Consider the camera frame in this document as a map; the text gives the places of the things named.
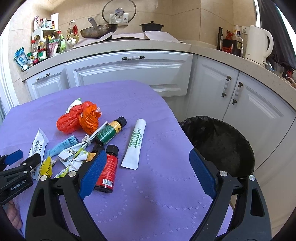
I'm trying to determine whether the white cloth on stove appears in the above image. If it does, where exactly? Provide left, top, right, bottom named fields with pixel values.
left=74, top=31, right=181, bottom=48

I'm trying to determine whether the white electric kettle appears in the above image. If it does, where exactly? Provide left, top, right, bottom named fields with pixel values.
left=245, top=25, right=274, bottom=67

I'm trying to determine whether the orange plastic bag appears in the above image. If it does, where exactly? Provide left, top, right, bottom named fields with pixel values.
left=79, top=101, right=102, bottom=135

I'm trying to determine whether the light blue wrapper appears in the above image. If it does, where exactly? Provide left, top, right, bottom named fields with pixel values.
left=46, top=136, right=79, bottom=157

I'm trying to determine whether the white spice rack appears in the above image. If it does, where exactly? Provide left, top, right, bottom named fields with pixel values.
left=31, top=16, right=59, bottom=49

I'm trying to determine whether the white sachet packet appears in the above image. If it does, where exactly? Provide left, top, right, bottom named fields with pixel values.
left=28, top=128, right=49, bottom=180

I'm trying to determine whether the white wide drawer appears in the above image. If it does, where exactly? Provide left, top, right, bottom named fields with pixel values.
left=65, top=51, right=193, bottom=97

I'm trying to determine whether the glass pot lid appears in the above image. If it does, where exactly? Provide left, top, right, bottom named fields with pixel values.
left=101, top=0, right=137, bottom=26

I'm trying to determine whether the white left cabinet door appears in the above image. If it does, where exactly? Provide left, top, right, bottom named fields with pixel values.
left=25, top=64, right=70, bottom=100

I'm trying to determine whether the purple tablecloth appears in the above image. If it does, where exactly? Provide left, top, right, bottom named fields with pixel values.
left=0, top=80, right=234, bottom=241

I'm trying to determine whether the green bottle on counter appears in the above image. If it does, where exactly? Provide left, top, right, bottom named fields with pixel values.
left=58, top=31, right=66, bottom=53

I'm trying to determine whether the red label bottle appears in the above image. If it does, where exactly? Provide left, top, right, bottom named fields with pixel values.
left=94, top=145, right=119, bottom=193

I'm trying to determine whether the pink white pouch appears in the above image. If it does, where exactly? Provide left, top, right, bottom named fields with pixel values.
left=48, top=40, right=59, bottom=58

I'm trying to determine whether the black cast iron pot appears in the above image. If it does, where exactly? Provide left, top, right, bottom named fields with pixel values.
left=140, top=21, right=164, bottom=32

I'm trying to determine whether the steel wok pan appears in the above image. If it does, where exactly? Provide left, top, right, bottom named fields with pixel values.
left=80, top=18, right=118, bottom=39

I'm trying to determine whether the tall dark glass bottle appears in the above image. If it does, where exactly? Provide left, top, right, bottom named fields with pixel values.
left=217, top=27, right=223, bottom=50

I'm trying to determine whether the green label bottle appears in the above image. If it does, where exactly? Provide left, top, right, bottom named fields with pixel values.
left=94, top=116, right=127, bottom=146

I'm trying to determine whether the white right cabinet door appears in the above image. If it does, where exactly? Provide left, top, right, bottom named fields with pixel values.
left=223, top=73, right=295, bottom=169

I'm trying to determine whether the silver knotted wrapper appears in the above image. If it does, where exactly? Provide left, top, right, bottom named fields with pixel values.
left=57, top=121, right=108, bottom=167

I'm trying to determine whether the white corner cabinet door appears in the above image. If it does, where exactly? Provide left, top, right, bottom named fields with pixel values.
left=186, top=56, right=239, bottom=120

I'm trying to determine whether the white green crumpled wrapper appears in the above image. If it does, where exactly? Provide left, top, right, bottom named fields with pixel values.
left=54, top=150, right=89, bottom=178

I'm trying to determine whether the blue white snack bag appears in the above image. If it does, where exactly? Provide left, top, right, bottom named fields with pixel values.
left=14, top=47, right=29, bottom=71

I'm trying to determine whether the person's hand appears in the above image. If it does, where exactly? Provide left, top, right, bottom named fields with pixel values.
left=6, top=200, right=23, bottom=230

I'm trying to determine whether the cooking oil bottle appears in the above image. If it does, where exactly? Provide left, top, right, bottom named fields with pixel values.
left=66, top=20, right=79, bottom=50

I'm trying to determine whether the white green squeezed tube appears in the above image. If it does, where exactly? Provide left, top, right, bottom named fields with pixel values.
left=65, top=98, right=82, bottom=113

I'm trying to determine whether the red plastic bag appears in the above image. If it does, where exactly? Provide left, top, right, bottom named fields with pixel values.
left=56, top=101, right=93, bottom=134

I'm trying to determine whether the black trash bin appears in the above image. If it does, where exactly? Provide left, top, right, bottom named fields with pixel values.
left=179, top=115, right=255, bottom=178

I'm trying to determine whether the dark sauce bottle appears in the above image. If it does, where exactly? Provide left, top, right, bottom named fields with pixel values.
left=232, top=25, right=243, bottom=57

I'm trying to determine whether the orange label bottle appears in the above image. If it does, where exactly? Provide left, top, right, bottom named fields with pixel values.
left=86, top=144, right=104, bottom=162

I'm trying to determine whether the red capped spice jar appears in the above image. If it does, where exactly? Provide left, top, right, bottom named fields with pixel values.
left=37, top=48, right=47, bottom=62

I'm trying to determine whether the yellow knotted wrapper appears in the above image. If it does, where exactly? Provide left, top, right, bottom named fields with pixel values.
left=39, top=156, right=53, bottom=178

